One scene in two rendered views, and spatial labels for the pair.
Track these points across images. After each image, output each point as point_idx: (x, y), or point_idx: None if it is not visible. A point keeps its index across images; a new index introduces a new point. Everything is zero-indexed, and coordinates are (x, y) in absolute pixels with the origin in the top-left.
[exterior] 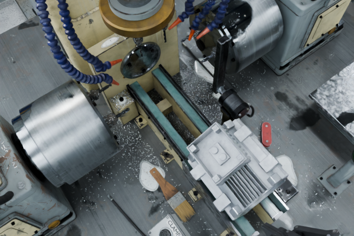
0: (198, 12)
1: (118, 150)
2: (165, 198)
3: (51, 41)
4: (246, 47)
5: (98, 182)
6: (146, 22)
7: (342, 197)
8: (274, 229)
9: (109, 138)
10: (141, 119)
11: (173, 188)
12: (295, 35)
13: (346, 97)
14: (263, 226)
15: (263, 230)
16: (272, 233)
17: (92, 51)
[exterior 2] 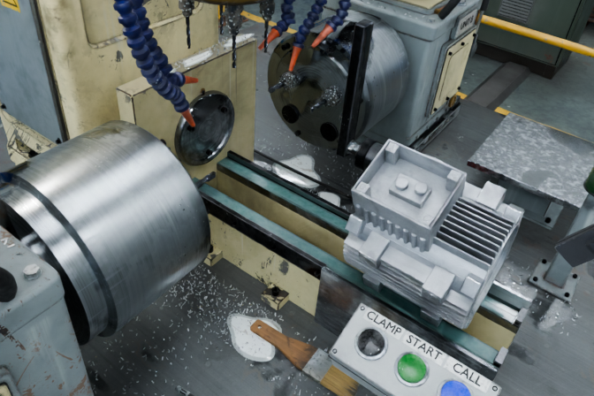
0: (287, 47)
1: (209, 245)
2: (295, 369)
3: None
4: (375, 78)
5: (148, 371)
6: None
7: (579, 300)
8: (590, 226)
9: (198, 204)
10: (210, 247)
11: (306, 346)
12: (423, 82)
13: (518, 156)
14: (559, 243)
15: (562, 254)
16: (590, 233)
17: (133, 86)
